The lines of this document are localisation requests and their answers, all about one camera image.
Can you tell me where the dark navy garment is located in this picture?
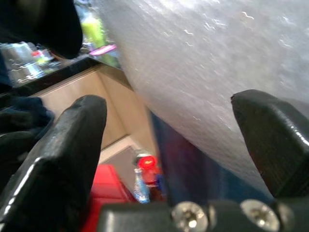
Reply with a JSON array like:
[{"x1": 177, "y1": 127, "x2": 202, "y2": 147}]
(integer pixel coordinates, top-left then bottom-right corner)
[{"x1": 0, "y1": 93, "x2": 56, "y2": 184}]

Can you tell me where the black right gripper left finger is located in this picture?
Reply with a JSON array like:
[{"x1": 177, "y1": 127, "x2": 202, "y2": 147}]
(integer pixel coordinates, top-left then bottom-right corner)
[{"x1": 0, "y1": 95, "x2": 108, "y2": 232}]

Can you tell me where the red plastic box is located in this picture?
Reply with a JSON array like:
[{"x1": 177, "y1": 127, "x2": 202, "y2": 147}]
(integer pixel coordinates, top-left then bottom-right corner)
[{"x1": 81, "y1": 164, "x2": 137, "y2": 232}]

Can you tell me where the light wooden cabinet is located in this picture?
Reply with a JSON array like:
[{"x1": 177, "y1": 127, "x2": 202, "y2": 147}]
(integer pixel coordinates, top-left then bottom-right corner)
[{"x1": 30, "y1": 65, "x2": 156, "y2": 151}]

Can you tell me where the pink flat item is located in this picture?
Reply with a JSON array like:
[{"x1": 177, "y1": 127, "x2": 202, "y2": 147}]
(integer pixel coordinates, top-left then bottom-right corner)
[{"x1": 89, "y1": 44, "x2": 117, "y2": 57}]

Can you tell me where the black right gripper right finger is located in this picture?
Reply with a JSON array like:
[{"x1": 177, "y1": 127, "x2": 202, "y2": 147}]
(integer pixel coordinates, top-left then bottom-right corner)
[{"x1": 231, "y1": 89, "x2": 309, "y2": 199}]

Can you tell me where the green plastic bottle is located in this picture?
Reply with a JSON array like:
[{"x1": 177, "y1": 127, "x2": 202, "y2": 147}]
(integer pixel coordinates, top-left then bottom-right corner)
[{"x1": 81, "y1": 11, "x2": 107, "y2": 49}]

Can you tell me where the black countertop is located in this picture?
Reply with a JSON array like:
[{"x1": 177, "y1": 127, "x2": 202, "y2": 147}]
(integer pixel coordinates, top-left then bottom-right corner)
[{"x1": 0, "y1": 54, "x2": 134, "y2": 98}]

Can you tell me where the black fabric piece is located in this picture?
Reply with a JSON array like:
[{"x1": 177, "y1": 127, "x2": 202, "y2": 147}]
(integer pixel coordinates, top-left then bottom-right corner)
[{"x1": 0, "y1": 0, "x2": 84, "y2": 59}]

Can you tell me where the clear glass jar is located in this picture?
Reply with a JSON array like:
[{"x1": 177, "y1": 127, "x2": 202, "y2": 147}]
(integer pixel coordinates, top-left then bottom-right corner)
[{"x1": 0, "y1": 41, "x2": 39, "y2": 84}]

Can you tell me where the clear bottle with red cap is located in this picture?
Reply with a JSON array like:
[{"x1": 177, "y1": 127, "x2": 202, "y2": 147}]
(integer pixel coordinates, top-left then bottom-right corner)
[{"x1": 133, "y1": 149, "x2": 168, "y2": 204}]

